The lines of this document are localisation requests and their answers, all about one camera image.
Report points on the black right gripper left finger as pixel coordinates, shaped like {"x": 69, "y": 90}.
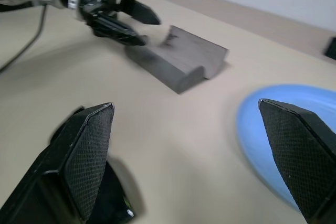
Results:
{"x": 78, "y": 161}

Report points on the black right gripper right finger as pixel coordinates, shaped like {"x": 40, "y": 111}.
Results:
{"x": 302, "y": 155}

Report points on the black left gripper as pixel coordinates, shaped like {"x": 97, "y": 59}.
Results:
{"x": 99, "y": 1}

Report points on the blue plate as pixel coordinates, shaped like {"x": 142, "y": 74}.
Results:
{"x": 258, "y": 145}

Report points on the grey wooden holder block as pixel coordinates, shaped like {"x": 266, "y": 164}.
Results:
{"x": 181, "y": 56}

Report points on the black box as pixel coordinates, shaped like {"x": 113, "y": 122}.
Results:
{"x": 331, "y": 48}

